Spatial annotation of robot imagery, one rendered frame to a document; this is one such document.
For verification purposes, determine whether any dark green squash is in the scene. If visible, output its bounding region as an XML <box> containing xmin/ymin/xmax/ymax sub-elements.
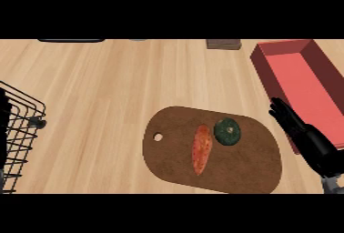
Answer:
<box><xmin>213</xmin><ymin>117</ymin><xmax>244</xmax><ymax>147</ymax></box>

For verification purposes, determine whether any brown wooden block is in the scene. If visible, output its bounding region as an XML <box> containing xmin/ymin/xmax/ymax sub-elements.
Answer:
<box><xmin>206</xmin><ymin>38</ymin><xmax>244</xmax><ymax>51</ymax></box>

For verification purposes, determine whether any brown wooden cutting board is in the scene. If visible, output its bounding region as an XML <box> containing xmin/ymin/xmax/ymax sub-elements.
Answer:
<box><xmin>142</xmin><ymin>106</ymin><xmax>284</xmax><ymax>195</ymax></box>

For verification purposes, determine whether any red cardboard box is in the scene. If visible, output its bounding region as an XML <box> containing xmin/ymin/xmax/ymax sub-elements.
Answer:
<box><xmin>249</xmin><ymin>38</ymin><xmax>344</xmax><ymax>156</ymax></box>

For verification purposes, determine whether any orange carrot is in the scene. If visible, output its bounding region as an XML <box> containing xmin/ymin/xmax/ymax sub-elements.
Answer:
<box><xmin>191</xmin><ymin>123</ymin><xmax>215</xmax><ymax>177</ymax></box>

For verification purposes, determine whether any black wire basket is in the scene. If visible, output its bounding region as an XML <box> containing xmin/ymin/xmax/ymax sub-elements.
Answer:
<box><xmin>0</xmin><ymin>80</ymin><xmax>49</xmax><ymax>195</ymax></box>

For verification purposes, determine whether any dark flat appliance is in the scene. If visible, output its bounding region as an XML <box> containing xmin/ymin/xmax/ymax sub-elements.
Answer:
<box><xmin>37</xmin><ymin>38</ymin><xmax>108</xmax><ymax>43</ymax></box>

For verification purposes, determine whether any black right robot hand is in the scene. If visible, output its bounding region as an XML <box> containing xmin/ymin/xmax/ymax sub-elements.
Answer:
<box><xmin>268</xmin><ymin>96</ymin><xmax>344</xmax><ymax>179</ymax></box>

